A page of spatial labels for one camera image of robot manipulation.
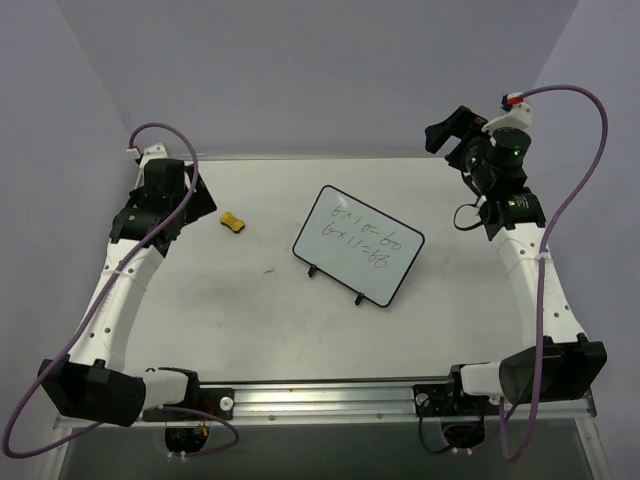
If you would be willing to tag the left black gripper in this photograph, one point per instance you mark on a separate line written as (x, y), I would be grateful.
(198, 201)

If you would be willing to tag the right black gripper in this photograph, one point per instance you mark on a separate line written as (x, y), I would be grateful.
(461, 132)

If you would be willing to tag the yellow sponge eraser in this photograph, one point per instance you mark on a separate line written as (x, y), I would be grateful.
(233, 223)

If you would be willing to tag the small white whiteboard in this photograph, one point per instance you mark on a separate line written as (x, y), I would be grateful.
(357, 245)

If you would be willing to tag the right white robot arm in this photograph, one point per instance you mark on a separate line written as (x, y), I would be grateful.
(557, 361)

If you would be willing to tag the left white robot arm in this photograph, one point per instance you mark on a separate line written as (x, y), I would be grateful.
(90, 382)

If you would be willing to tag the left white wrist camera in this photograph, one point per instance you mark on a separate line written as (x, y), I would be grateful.
(142, 156)

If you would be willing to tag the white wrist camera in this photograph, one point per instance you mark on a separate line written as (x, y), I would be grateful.
(517, 113)
(142, 156)

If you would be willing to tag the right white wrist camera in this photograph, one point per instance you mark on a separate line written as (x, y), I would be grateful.
(517, 113)

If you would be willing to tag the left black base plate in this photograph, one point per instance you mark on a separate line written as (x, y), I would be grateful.
(216, 401)

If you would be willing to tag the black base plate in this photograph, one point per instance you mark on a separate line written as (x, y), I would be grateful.
(216, 401)
(439, 400)

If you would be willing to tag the aluminium mounting rail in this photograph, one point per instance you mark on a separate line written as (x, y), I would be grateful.
(384, 403)

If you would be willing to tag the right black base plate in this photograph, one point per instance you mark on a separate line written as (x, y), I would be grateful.
(439, 400)

